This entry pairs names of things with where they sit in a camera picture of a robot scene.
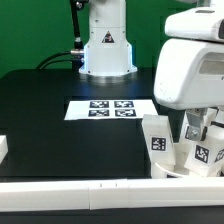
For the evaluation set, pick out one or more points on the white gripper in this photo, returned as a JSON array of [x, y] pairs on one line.
[[190, 74]]

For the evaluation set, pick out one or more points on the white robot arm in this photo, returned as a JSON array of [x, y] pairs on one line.
[[108, 54]]

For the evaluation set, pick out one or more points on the white marker sheet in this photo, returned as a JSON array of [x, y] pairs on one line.
[[109, 109]]

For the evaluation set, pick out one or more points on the white left barrier block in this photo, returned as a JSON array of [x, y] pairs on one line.
[[3, 147]]

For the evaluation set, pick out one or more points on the white front barrier rail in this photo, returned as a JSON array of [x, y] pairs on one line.
[[111, 194]]

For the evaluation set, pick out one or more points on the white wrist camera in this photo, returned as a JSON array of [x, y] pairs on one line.
[[201, 23]]

